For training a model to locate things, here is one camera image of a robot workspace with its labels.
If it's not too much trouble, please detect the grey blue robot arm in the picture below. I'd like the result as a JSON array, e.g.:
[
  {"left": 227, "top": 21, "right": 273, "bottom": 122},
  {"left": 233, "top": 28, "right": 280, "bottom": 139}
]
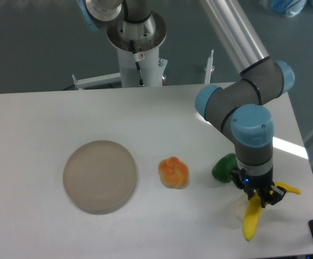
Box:
[{"left": 78, "top": 1, "right": 295, "bottom": 207}]

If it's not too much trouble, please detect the beige round plate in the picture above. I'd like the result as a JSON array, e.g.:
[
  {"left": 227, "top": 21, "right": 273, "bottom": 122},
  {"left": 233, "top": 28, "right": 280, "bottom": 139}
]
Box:
[{"left": 63, "top": 140, "right": 138, "bottom": 214}]

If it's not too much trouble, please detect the white left stand leg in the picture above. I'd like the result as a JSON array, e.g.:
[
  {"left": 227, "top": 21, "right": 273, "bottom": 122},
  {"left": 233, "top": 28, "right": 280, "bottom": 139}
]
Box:
[{"left": 72, "top": 72, "right": 121, "bottom": 89}]

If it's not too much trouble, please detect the white stand leg bracket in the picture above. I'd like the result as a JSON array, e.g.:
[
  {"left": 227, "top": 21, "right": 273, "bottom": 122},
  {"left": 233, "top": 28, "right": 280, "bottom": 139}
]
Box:
[{"left": 204, "top": 49, "right": 215, "bottom": 84}]

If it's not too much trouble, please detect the orange knotted bread roll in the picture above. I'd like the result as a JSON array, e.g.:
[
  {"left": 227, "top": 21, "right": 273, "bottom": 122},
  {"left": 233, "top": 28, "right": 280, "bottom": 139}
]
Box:
[{"left": 158, "top": 156, "right": 189, "bottom": 189}]

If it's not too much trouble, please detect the white pear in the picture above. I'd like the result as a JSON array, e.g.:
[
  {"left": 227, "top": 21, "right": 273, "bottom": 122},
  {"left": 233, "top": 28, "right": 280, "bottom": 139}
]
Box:
[{"left": 234, "top": 195, "right": 249, "bottom": 221}]

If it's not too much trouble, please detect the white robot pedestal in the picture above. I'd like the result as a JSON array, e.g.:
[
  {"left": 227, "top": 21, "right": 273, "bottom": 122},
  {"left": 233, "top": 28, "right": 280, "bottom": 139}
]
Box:
[{"left": 107, "top": 11, "right": 168, "bottom": 87}]

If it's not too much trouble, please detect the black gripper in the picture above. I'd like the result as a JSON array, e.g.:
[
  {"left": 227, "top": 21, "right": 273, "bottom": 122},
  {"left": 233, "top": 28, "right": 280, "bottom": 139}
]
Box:
[{"left": 230, "top": 167, "right": 287, "bottom": 208}]

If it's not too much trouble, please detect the yellow banana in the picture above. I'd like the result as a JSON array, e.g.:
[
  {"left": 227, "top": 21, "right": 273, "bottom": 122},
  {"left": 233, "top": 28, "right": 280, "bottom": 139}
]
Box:
[{"left": 242, "top": 182, "right": 301, "bottom": 241}]

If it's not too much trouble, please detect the blue plastic bag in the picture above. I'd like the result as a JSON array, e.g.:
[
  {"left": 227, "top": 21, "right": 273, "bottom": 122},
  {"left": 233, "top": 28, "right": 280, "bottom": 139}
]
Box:
[{"left": 258, "top": 0, "right": 313, "bottom": 18}]

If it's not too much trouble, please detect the green bell pepper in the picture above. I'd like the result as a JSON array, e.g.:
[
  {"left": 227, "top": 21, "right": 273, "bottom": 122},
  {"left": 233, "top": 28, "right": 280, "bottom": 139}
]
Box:
[{"left": 212, "top": 153, "right": 237, "bottom": 183}]

